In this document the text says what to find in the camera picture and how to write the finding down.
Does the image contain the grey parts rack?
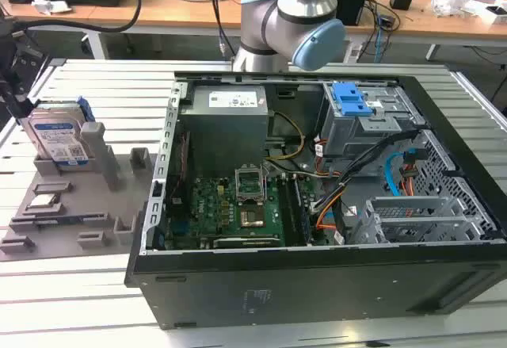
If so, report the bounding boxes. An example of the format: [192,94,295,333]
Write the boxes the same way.
[0,120,159,262]

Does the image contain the thin black cable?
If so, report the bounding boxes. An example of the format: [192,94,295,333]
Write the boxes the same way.
[208,0,230,55]

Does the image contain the hard disk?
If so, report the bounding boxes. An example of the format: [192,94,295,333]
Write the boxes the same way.
[27,96,94,166]

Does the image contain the red wire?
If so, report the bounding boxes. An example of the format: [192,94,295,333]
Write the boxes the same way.
[178,132,189,203]

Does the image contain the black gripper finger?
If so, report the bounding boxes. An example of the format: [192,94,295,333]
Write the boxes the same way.
[0,71,33,120]

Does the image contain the grey power supply unit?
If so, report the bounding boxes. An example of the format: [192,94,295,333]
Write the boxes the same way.
[180,85,273,159]

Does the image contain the CPU socket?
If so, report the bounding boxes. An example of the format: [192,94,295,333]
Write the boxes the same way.
[239,205,266,229]

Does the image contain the white box with black phone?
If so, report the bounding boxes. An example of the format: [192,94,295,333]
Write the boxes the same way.
[463,1,507,26]

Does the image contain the grey metal disk bay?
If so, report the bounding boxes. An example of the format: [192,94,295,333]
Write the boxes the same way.
[350,195,496,246]

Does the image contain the silver CPU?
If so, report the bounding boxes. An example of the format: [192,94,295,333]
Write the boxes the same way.
[29,193,60,207]

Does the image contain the black RAM slot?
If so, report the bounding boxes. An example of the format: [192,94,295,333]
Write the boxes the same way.
[276,175,296,246]

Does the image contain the crumpled white paper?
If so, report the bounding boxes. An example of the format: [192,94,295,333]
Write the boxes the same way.
[31,0,73,16]

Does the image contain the blue wire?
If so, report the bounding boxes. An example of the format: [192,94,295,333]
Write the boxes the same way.
[385,147,417,198]

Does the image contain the white power strip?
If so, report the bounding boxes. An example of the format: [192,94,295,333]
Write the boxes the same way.
[343,40,364,63]

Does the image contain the black graphics card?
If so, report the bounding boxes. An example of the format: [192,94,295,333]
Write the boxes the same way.
[200,236,280,250]

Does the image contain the blue plastic drive latch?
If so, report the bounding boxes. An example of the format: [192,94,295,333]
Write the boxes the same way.
[332,81,373,117]

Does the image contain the clear plastic bag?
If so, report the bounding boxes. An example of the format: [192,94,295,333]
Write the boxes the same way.
[430,0,476,18]

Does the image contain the thick black corrugated cable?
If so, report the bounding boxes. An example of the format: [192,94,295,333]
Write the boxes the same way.
[0,0,143,39]

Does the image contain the green motherboard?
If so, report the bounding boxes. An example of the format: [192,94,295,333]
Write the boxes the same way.
[164,173,318,250]

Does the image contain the yellow and black wires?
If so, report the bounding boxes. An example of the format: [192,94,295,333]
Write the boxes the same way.
[264,110,307,163]

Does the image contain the grey metal drive cage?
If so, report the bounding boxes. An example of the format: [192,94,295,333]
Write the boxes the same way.
[318,82,425,159]

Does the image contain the black sleeved wire bundle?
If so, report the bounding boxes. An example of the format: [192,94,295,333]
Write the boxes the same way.
[312,129,421,214]

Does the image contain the metal socket cover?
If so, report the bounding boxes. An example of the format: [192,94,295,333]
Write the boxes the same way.
[235,164,265,206]

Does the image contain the black open PC case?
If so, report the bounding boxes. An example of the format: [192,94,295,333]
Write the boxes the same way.
[124,71,507,330]

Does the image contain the orange wire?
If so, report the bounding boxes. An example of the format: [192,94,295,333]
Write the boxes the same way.
[314,187,348,232]

